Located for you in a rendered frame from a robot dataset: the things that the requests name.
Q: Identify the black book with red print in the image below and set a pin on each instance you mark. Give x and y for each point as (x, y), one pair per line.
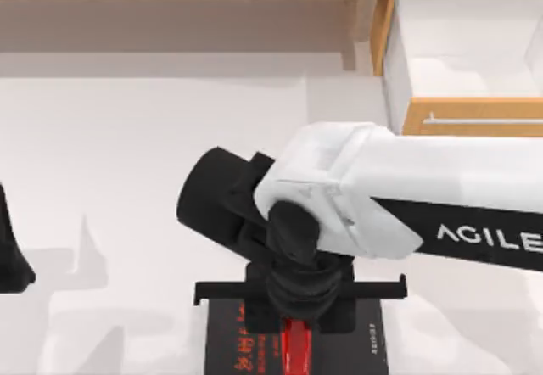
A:
(369, 341)

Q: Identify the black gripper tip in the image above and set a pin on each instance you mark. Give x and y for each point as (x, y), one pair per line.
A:
(12, 256)

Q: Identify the wooden open shelves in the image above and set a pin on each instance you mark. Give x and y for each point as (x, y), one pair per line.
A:
(169, 14)

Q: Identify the pale wooden drawer front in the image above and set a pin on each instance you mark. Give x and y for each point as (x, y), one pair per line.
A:
(479, 110)

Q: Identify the wooden cupboard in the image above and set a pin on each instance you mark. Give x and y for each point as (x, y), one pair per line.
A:
(384, 18)

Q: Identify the pulled-out drawer with white inside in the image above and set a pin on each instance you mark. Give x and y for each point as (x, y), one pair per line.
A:
(466, 44)

